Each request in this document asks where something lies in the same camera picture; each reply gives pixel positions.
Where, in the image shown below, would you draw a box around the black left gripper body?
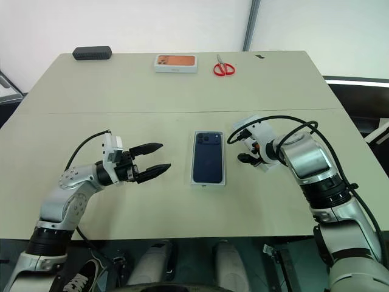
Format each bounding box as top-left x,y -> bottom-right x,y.
114,148 -> 143,184

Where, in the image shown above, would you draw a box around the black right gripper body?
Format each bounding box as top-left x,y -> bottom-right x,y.
245,139 -> 265,159

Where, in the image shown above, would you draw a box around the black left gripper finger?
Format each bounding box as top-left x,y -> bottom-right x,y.
137,163 -> 172,184
129,142 -> 164,159

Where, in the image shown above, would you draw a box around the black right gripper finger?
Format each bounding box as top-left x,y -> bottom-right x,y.
237,153 -> 261,168

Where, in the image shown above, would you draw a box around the dark blue phone box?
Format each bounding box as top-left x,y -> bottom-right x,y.
190,130 -> 229,187

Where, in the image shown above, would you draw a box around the orange phone box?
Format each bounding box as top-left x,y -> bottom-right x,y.
154,54 -> 199,74

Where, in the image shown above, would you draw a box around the white rounded robot leg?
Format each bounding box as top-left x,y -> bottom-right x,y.
213,239 -> 250,288
126,239 -> 177,287

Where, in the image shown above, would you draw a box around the black oblong case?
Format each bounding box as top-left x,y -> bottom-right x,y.
72,46 -> 112,61

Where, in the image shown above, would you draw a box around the black side table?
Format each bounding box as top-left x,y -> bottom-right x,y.
322,75 -> 389,134

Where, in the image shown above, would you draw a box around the black sneaker with white print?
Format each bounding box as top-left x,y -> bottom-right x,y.
62,251 -> 103,292

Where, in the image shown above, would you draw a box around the grey framed stand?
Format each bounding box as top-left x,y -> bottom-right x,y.
0,69 -> 24,106

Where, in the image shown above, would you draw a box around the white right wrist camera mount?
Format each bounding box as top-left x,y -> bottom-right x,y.
230,117 -> 279,173

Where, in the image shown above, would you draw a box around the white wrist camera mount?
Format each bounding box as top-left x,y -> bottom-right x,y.
101,133 -> 124,185
230,117 -> 279,173

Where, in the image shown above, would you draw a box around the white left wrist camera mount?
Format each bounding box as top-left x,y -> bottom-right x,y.
101,133 -> 124,185

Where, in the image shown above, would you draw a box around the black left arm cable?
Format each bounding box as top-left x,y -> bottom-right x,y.
64,130 -> 112,173

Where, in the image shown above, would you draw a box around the red handled scissors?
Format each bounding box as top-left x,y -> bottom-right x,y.
212,54 -> 236,77

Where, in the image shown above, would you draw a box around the grey upright post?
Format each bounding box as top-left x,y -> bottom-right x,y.
242,0 -> 263,52

